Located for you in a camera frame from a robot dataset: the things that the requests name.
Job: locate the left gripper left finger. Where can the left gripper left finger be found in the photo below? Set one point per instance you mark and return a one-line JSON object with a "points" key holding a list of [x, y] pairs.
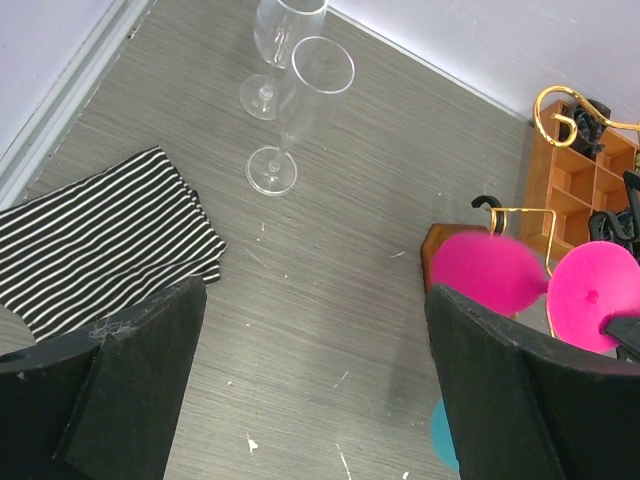
{"points": [[102, 402]]}

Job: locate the striped black white cloth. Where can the striped black white cloth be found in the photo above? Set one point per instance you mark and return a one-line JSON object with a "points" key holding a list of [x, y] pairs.
{"points": [[104, 243]]}

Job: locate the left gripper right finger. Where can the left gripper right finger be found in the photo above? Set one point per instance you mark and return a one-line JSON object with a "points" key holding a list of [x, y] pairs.
{"points": [[522, 405]]}

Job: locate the black rolled tie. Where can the black rolled tie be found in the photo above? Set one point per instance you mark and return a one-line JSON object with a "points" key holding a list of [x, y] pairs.
{"points": [[589, 131]]}

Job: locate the clear wine glass back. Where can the clear wine glass back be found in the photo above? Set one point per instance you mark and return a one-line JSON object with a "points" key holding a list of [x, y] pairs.
{"points": [[278, 27]]}

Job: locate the clear wine glass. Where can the clear wine glass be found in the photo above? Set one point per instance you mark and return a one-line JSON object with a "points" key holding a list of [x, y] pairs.
{"points": [[278, 27], [317, 79]]}

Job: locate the clear wine glass front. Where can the clear wine glass front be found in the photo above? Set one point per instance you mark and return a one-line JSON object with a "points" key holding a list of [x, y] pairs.
{"points": [[317, 79]]}

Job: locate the pink wine glass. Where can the pink wine glass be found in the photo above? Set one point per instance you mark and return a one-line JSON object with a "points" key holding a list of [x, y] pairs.
{"points": [[591, 286]]}

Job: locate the gold wire wine glass rack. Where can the gold wire wine glass rack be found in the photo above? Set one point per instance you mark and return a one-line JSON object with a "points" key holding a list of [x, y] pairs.
{"points": [[560, 131]]}

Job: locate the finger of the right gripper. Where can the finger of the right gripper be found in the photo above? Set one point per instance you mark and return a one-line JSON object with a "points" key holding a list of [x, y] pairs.
{"points": [[624, 328]]}

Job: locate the wooden compartment tray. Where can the wooden compartment tray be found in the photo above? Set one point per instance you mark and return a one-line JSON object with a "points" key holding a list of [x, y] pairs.
{"points": [[562, 180]]}

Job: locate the blue wine glass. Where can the blue wine glass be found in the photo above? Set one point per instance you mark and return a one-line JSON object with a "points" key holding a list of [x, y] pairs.
{"points": [[441, 437]]}

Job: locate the dark patterned rolled tie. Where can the dark patterned rolled tie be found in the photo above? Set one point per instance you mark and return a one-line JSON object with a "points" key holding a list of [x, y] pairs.
{"points": [[617, 227]]}

